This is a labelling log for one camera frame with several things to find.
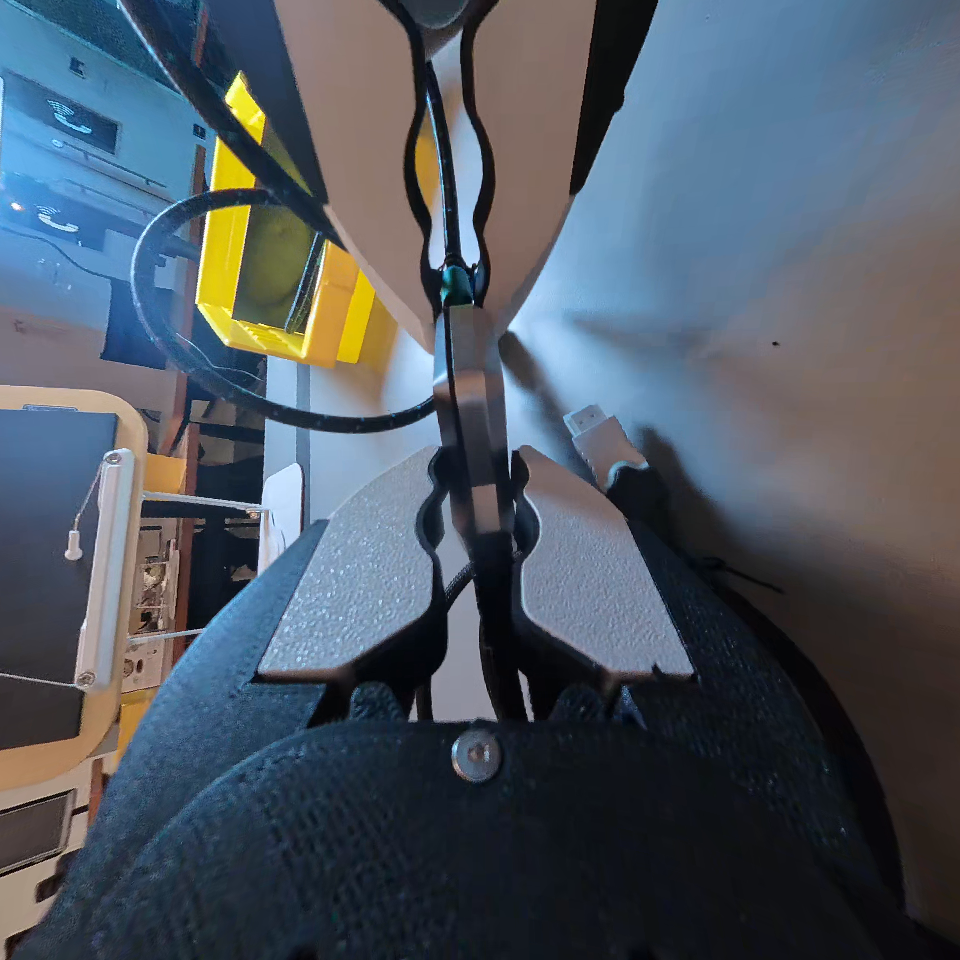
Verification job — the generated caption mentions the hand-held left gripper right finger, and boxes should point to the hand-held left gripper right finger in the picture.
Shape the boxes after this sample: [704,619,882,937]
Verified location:
[510,444,696,685]

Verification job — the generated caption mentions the yellow plastic bin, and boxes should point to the yellow plastic bin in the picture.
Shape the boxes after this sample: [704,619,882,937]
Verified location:
[196,71,399,370]

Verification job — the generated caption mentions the black hdmi switch with cable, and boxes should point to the black hdmi switch with cable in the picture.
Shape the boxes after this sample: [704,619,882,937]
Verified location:
[416,306,676,723]

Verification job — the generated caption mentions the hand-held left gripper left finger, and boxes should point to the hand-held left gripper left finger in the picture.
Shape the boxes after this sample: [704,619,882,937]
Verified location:
[255,445,451,690]

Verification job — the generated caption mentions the black board on white stand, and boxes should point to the black board on white stand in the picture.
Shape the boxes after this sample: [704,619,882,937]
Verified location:
[0,386,305,789]

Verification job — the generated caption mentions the black phone sign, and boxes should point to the black phone sign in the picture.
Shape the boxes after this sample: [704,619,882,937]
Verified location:
[3,71,121,156]

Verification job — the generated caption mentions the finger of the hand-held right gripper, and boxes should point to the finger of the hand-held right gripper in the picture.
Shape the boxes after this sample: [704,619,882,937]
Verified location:
[459,0,599,333]
[274,0,451,355]

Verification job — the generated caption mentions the braided hdmi cable green plugs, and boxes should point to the braided hdmi cable green plugs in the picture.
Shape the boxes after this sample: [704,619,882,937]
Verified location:
[120,0,479,435]

